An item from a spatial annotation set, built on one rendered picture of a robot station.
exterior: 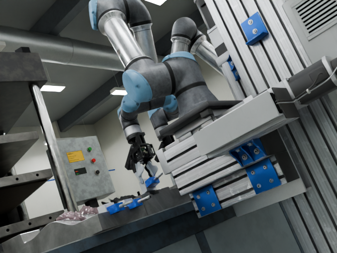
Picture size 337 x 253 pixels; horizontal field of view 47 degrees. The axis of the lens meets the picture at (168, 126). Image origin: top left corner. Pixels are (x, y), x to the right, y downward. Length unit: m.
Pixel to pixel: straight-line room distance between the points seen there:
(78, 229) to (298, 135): 0.78
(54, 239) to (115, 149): 9.59
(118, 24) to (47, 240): 0.82
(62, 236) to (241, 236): 0.81
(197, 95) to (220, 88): 7.63
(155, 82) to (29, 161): 8.69
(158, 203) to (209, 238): 0.27
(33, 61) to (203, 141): 1.61
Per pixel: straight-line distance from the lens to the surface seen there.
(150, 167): 1.65
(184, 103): 1.29
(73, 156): 2.50
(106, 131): 11.20
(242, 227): 1.86
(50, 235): 1.46
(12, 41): 5.57
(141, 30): 1.63
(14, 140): 2.37
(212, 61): 1.94
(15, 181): 2.25
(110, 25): 1.52
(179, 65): 1.33
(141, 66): 1.31
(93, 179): 2.51
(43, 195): 9.73
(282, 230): 2.08
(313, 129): 1.29
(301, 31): 1.27
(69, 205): 2.25
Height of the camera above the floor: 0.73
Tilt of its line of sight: 14 degrees up
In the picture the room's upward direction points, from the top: 22 degrees counter-clockwise
